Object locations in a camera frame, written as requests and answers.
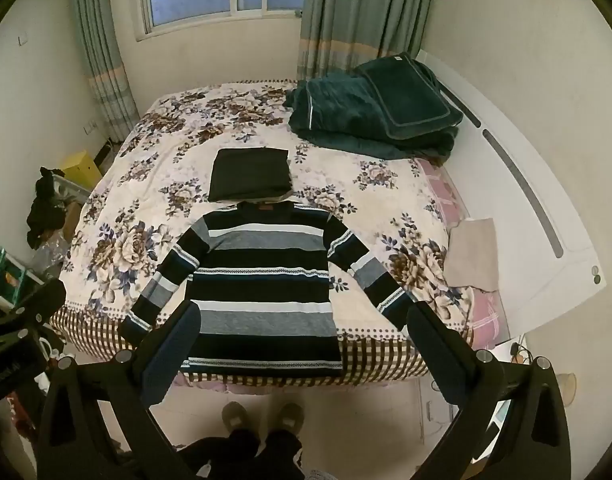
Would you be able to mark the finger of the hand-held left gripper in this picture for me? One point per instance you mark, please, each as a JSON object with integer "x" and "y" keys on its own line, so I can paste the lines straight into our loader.
{"x": 38, "y": 302}

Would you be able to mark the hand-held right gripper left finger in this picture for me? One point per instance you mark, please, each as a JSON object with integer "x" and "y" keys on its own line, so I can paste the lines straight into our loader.
{"x": 170, "y": 347}

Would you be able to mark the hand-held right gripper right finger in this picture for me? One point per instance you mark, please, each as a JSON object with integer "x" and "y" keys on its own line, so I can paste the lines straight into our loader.
{"x": 428, "y": 355}

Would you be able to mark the striped knit sweater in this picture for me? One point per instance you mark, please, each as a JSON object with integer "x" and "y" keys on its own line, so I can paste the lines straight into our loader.
{"x": 266, "y": 290}

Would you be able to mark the green and white box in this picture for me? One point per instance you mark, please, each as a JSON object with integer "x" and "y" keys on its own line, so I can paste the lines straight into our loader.
{"x": 6, "y": 270}

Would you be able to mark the clear plastic bag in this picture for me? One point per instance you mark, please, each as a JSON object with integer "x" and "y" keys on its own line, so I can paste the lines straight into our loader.
{"x": 51, "y": 257}

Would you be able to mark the black hanging clothing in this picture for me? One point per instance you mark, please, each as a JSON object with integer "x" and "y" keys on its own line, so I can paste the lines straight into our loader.
{"x": 43, "y": 210}

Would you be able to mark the person's left shoe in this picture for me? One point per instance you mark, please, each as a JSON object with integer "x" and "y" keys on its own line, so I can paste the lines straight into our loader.
{"x": 234, "y": 416}

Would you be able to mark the beige towel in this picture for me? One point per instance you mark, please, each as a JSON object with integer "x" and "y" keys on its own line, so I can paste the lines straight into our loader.
{"x": 473, "y": 255}

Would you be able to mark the person's left leg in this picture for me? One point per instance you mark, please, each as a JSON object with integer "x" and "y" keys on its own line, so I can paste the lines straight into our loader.
{"x": 226, "y": 455}

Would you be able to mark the person's leg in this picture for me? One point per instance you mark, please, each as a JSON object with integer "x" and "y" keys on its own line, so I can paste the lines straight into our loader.
{"x": 226, "y": 455}
{"x": 281, "y": 452}

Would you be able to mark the floral blanket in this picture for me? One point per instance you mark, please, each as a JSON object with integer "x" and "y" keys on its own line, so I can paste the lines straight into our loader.
{"x": 136, "y": 210}

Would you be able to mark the yellow box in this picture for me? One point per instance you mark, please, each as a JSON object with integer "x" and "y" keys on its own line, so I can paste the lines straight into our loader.
{"x": 83, "y": 170}

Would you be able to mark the person's right leg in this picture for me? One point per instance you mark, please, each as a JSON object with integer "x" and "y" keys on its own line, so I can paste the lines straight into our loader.
{"x": 281, "y": 452}

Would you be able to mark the pink checked sheet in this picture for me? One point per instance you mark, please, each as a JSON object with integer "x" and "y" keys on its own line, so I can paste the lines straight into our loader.
{"x": 443, "y": 195}

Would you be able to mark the white bed headboard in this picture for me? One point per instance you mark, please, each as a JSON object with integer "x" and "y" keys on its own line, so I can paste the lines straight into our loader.
{"x": 510, "y": 200}

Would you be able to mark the folded dark garment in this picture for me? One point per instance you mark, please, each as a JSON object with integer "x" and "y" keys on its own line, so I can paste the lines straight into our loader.
{"x": 251, "y": 172}

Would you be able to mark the dark green quilt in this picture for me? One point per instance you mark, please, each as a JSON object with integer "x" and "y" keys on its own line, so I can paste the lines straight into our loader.
{"x": 336, "y": 115}

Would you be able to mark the dark green pillow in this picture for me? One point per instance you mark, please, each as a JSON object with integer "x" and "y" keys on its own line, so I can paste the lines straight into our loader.
{"x": 410, "y": 95}

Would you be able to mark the wall socket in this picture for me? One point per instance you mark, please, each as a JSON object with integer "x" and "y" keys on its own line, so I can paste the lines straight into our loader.
{"x": 89, "y": 126}

